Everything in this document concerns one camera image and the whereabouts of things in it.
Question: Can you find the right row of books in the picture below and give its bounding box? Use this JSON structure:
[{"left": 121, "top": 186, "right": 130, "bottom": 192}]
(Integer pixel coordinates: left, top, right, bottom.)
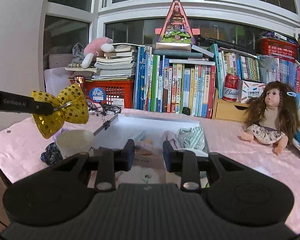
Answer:
[{"left": 210, "top": 44, "right": 300, "bottom": 98}]

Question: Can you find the left white paper cup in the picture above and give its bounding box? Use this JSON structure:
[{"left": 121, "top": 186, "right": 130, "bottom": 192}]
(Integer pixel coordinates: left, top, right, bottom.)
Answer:
[{"left": 56, "top": 129, "right": 94, "bottom": 159}]

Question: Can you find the row of upright children's books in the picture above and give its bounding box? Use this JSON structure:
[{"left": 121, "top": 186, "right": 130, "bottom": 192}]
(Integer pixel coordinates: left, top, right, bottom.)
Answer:
[{"left": 125, "top": 44, "right": 218, "bottom": 119}]

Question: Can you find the pink plush bunny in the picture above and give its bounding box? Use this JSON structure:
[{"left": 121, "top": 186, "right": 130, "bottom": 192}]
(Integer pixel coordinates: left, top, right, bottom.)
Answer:
[{"left": 81, "top": 37, "right": 113, "bottom": 69}]

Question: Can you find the white shallow tray box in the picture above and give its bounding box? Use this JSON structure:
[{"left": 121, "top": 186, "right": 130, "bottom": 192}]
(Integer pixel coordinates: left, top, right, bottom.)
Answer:
[{"left": 93, "top": 114, "right": 200, "bottom": 170}]

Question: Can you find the green checked cloth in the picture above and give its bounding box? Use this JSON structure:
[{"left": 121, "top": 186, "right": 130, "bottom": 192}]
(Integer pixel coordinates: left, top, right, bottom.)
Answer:
[{"left": 177, "top": 127, "right": 205, "bottom": 151}]

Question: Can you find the triangular toy house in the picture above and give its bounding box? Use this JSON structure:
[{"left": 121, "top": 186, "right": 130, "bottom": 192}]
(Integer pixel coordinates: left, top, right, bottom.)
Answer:
[{"left": 155, "top": 0, "right": 200, "bottom": 51}]

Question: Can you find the pink cloth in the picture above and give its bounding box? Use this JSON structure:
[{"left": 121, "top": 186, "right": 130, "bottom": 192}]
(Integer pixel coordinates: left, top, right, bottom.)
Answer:
[{"left": 162, "top": 131, "right": 181, "bottom": 150}]

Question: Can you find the blue packaged face mask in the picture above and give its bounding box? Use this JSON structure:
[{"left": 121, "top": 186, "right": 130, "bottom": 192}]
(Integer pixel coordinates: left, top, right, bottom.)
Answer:
[{"left": 132, "top": 131, "right": 146, "bottom": 141}]

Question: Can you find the white tissue box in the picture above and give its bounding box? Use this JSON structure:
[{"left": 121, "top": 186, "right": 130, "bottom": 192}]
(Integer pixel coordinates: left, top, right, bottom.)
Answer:
[{"left": 238, "top": 80, "right": 266, "bottom": 103}]

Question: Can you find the small wooden drawer box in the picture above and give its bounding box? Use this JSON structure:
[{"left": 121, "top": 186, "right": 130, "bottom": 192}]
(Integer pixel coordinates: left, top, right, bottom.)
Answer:
[{"left": 212, "top": 88, "right": 249, "bottom": 122}]

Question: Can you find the red plastic basket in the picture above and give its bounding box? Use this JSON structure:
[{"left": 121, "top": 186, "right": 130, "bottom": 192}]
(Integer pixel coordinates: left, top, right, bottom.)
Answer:
[
  {"left": 257, "top": 38, "right": 298, "bottom": 61},
  {"left": 82, "top": 80, "right": 134, "bottom": 108}
]

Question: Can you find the red plastic basket left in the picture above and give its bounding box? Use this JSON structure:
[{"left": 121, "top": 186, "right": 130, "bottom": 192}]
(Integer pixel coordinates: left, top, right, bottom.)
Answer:
[{"left": 82, "top": 80, "right": 134, "bottom": 108}]

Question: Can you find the stack of grey books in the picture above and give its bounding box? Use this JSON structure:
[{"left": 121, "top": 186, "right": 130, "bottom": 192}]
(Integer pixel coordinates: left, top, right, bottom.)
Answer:
[{"left": 91, "top": 43, "right": 139, "bottom": 80}]

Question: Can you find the red Budweiser can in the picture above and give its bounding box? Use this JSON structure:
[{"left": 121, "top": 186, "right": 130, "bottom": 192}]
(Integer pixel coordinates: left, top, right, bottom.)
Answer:
[{"left": 223, "top": 74, "right": 239, "bottom": 102}]

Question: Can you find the black wire toy cart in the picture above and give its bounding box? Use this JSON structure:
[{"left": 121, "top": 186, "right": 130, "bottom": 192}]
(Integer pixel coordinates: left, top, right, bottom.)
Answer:
[{"left": 86, "top": 99, "right": 122, "bottom": 119}]

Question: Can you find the brown-haired baby doll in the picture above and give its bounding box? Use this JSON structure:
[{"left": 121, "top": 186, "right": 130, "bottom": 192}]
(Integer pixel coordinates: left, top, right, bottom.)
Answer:
[{"left": 240, "top": 81, "right": 300, "bottom": 155}]

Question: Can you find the red plastic basket right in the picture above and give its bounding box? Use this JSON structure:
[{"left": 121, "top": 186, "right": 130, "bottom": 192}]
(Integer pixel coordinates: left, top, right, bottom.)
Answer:
[{"left": 257, "top": 38, "right": 298, "bottom": 61}]

